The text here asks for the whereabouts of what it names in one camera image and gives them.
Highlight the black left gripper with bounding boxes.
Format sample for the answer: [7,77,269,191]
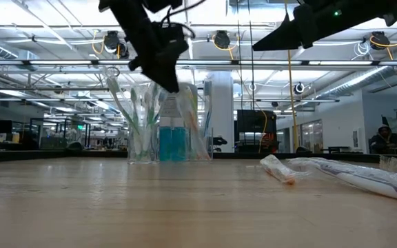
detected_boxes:
[110,0,181,94]

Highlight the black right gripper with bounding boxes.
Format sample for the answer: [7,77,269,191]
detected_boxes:
[252,0,362,52]

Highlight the small blue mouthwash bottle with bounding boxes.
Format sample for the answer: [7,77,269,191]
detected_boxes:
[172,116,190,163]
[158,116,174,163]

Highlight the purple toothbrush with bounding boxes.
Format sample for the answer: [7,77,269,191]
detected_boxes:
[287,156,397,205]

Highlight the wrapped toothbrushes in bin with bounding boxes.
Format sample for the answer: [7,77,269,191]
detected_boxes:
[159,82,199,161]

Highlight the white building column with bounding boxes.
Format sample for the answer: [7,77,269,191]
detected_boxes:
[207,71,234,154]

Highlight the clear acrylic organizer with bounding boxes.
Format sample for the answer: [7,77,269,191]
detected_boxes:
[127,123,214,164]

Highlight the black equipment cabinet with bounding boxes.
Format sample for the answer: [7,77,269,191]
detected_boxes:
[236,109,278,154]

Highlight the black office chair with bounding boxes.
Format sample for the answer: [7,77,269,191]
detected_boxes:
[214,136,228,152]

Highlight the person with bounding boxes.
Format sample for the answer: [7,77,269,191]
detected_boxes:
[368,123,397,155]

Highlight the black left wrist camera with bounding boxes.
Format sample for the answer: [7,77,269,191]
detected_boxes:
[150,21,190,58]

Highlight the black hanging cable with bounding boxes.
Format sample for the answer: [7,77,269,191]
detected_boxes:
[248,0,256,112]

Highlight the yellow hanging cable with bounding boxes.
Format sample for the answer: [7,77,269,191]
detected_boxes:
[286,50,300,153]

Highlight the thin yellow cable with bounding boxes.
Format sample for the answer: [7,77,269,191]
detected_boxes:
[257,110,269,154]

